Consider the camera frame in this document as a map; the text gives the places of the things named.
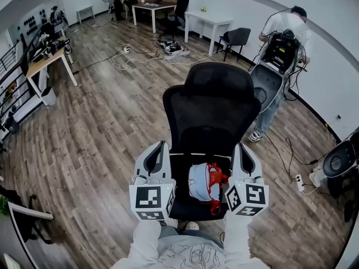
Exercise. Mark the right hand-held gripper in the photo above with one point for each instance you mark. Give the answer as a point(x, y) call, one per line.
point(246, 196)

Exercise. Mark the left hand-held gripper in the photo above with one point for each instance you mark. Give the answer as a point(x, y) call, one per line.
point(151, 197)

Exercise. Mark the black mesh office chair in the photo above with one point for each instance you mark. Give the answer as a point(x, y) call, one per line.
point(213, 108)

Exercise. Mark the person's left forearm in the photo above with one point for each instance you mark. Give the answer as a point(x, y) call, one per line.
point(144, 242)

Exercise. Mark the person's right forearm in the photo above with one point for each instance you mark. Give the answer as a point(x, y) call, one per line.
point(237, 240)

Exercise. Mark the dark grey chair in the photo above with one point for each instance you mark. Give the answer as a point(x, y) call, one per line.
point(238, 36)

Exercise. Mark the small black chair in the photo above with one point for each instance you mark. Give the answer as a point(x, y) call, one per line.
point(131, 1)

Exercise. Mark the white power strip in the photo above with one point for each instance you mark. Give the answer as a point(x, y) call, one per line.
point(300, 183)
point(127, 49)

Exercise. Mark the person's left shoe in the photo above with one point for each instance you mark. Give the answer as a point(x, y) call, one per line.
point(171, 223)

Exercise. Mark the person's shoe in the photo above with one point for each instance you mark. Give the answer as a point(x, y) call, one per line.
point(192, 226)
point(171, 223)

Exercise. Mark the person's right shoe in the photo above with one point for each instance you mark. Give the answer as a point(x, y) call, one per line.
point(192, 226)

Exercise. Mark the person's legs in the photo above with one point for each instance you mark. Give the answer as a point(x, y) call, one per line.
point(179, 232)

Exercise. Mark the person's torso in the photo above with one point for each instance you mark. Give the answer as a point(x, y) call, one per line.
point(193, 255)

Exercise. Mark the pile of floor equipment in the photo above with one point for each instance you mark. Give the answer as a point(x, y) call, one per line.
point(174, 49)

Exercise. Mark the black equipment pack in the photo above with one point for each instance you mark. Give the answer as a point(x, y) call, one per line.
point(280, 50)

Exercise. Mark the white trash bin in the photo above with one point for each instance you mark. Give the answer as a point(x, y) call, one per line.
point(49, 96)

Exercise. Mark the wooden desk white legs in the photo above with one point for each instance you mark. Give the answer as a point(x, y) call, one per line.
point(42, 63)

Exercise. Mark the small green plant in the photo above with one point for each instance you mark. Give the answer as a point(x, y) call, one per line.
point(3, 204)

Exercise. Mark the dark-topped table white legs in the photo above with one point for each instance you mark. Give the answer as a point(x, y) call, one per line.
point(154, 6)

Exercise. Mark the dark brown desk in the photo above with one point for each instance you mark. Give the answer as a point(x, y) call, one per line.
point(16, 240)

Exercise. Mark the small green object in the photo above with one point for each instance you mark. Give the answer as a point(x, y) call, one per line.
point(203, 9)

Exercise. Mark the laptop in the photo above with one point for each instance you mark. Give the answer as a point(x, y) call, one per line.
point(156, 2)

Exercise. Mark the black railing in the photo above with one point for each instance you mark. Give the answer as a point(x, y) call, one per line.
point(14, 74)

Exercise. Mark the small white bench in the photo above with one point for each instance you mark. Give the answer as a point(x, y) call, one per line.
point(84, 10)

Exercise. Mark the white sheet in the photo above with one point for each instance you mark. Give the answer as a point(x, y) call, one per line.
point(11, 262)

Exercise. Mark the group of black wall-hung items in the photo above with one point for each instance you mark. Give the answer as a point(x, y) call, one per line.
point(31, 24)

